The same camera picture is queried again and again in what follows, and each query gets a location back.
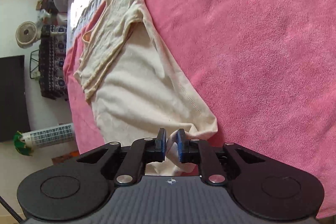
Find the beige short-sleeve t-shirt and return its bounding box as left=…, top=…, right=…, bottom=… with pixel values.
left=74, top=0, right=218, bottom=175

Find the black flat monitor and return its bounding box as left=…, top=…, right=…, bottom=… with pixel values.
left=0, top=55, right=30, bottom=142

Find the pink fleece blanket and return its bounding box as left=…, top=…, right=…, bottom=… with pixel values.
left=64, top=0, right=335, bottom=218

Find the dark patterned cloth cover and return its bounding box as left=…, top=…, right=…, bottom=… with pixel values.
left=38, top=24, right=68, bottom=100

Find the beige desk fan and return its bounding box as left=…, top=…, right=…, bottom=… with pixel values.
left=15, top=21, right=41, bottom=49

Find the black wire music stand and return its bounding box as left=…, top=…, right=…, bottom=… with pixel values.
left=29, top=50, right=41, bottom=80

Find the black cable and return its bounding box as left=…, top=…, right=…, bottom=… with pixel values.
left=0, top=194, right=25, bottom=224

